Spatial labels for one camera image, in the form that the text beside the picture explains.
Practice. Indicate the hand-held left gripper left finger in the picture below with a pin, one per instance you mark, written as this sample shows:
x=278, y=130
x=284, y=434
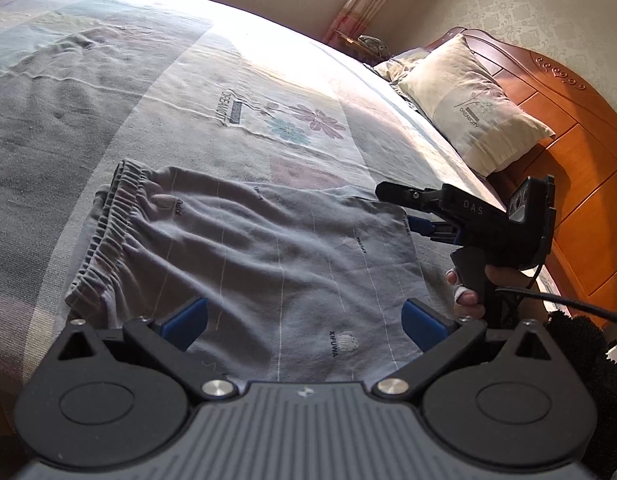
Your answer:
x=186, y=322

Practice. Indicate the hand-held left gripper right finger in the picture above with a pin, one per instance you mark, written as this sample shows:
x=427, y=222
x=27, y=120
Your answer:
x=426, y=325

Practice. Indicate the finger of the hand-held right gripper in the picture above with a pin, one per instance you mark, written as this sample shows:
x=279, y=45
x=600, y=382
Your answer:
x=423, y=225
x=403, y=194

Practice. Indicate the grey pants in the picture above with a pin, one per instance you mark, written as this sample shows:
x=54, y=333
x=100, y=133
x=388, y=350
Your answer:
x=263, y=260

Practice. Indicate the person's right hand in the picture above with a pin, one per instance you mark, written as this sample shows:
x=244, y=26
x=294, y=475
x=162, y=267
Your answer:
x=466, y=300

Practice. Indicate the wooden headboard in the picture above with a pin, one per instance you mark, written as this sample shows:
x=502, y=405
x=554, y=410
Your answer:
x=578, y=160

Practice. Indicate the beige printed pillow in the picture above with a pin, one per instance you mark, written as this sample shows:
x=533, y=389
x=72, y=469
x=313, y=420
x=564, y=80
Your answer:
x=468, y=105

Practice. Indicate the flat beige pillow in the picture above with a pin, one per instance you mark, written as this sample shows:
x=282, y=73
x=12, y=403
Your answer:
x=396, y=72

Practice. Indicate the grey-green object on nightstand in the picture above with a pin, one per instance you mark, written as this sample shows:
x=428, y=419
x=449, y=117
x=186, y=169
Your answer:
x=373, y=45

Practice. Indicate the wooden nightstand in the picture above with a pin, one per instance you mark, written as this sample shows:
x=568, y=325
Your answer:
x=348, y=41

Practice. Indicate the pink checked curtain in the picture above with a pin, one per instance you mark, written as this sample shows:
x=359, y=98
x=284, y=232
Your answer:
x=361, y=5

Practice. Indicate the bed with patterned sheet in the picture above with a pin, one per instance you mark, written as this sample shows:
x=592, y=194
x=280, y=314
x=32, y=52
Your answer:
x=138, y=85

